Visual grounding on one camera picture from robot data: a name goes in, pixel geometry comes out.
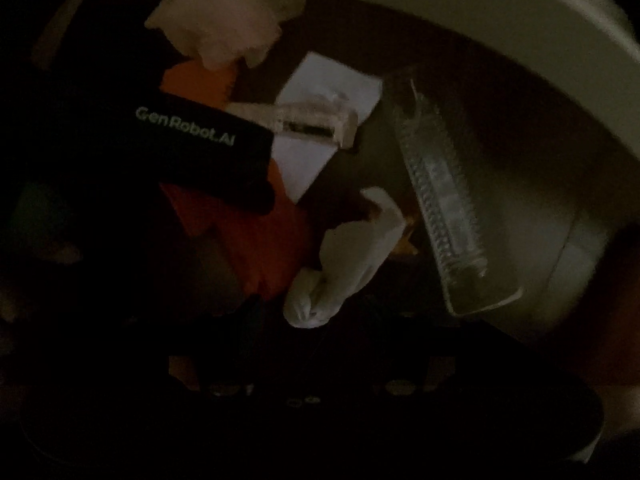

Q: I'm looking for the clear plastic blister pack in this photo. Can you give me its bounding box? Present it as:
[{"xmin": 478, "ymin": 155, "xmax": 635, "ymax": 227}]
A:
[{"xmin": 391, "ymin": 79, "xmax": 525, "ymax": 317}]

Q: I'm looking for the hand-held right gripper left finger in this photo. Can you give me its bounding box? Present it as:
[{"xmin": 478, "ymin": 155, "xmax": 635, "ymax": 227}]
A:
[{"xmin": 200, "ymin": 296, "xmax": 273, "ymax": 397}]

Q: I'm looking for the white paper sheet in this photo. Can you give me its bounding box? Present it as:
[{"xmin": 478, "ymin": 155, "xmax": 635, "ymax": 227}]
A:
[{"xmin": 270, "ymin": 51, "xmax": 385, "ymax": 206}]

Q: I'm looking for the orange wrapper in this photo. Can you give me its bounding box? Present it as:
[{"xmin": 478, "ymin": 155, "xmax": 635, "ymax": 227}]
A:
[{"xmin": 160, "ymin": 60, "xmax": 313, "ymax": 301}]

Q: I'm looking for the small orange paper scrap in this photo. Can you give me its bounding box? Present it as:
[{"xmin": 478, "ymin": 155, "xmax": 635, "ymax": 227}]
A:
[{"xmin": 394, "ymin": 205, "xmax": 426, "ymax": 261}]

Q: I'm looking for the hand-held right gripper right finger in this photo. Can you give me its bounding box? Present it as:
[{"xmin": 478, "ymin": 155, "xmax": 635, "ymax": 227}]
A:
[{"xmin": 357, "ymin": 296, "xmax": 433, "ymax": 397}]

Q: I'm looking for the white tissue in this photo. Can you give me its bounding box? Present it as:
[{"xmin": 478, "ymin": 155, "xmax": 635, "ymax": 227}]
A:
[{"xmin": 282, "ymin": 186, "xmax": 407, "ymax": 330}]

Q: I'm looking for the white round waste bin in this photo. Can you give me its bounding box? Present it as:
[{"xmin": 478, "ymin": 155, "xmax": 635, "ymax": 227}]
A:
[{"xmin": 300, "ymin": 0, "xmax": 640, "ymax": 346}]

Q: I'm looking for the pale pink crumpled tissue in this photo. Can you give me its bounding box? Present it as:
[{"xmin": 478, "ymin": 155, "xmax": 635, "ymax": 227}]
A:
[{"xmin": 144, "ymin": 0, "xmax": 306, "ymax": 71}]

